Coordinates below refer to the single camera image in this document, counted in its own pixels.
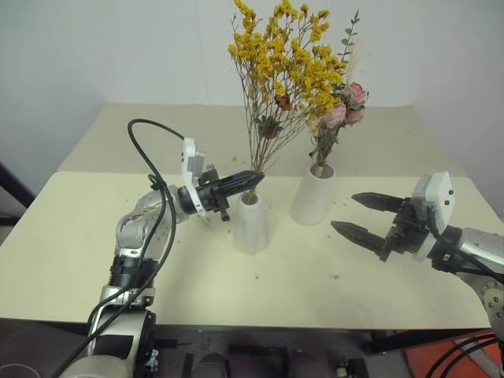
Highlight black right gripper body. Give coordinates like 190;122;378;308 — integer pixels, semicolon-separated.
378;195;433;264

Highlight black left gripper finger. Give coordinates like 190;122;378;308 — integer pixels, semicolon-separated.
214;170;266;189
217;179;264;196

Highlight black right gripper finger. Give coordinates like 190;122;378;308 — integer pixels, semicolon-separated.
330;220;389;257
350;191;405;214

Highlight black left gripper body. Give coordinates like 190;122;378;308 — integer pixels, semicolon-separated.
195;165;233;224

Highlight yellow dried flower bouquet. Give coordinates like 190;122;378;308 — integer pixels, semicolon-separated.
227;0;348;201

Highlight white hexagonal vase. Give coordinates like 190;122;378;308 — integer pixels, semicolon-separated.
234;191;269;257

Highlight white round vase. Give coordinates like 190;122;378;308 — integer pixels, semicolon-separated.
290;162;336;227

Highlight pink rose dried bouquet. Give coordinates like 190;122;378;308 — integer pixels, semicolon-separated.
306;9;371;176

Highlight orange floor mat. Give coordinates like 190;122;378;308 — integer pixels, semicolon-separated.
404;333;504;378

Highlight dark furniture edge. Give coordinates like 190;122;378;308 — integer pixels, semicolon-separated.
0;161;39;228

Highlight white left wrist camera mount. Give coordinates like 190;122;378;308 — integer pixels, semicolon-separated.
179;137;217;230

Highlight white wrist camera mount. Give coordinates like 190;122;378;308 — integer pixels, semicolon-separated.
410;171;454;261
179;137;217;230

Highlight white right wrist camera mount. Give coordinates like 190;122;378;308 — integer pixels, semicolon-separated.
410;171;454;261

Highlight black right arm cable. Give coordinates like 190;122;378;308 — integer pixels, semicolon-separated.
431;230;504;284

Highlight black table frame bar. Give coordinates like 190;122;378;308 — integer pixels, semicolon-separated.
369;328;495;355

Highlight black cable loops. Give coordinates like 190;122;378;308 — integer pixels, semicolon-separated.
427;332;504;378

